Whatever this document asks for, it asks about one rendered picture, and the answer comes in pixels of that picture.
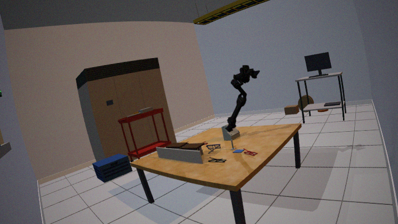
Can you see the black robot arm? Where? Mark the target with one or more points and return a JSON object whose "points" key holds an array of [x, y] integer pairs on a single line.
{"points": [[237, 82]]}

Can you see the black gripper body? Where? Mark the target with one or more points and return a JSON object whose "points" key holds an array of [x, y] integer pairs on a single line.
{"points": [[243, 76]]}

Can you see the grey flat panel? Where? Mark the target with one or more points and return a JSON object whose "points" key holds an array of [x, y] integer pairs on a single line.
{"points": [[180, 155]]}

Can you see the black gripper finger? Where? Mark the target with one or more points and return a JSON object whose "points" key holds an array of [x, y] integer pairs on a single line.
{"points": [[255, 73], [247, 71]]}

